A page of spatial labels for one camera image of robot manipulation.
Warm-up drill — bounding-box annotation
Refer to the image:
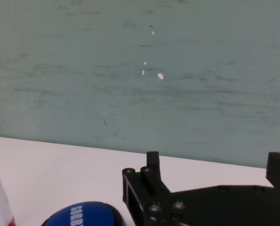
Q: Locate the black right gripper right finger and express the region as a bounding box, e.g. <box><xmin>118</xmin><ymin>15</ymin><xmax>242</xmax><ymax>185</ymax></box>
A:
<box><xmin>264</xmin><ymin>152</ymin><xmax>280</xmax><ymax>189</ymax></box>

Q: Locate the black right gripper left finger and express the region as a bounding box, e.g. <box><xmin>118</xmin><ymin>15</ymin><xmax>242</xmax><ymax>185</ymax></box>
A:
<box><xmin>121</xmin><ymin>151</ymin><xmax>171</xmax><ymax>226</ymax></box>

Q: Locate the blue push button black base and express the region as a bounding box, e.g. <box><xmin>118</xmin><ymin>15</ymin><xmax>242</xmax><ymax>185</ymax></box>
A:
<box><xmin>40</xmin><ymin>201</ymin><xmax>124</xmax><ymax>226</ymax></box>

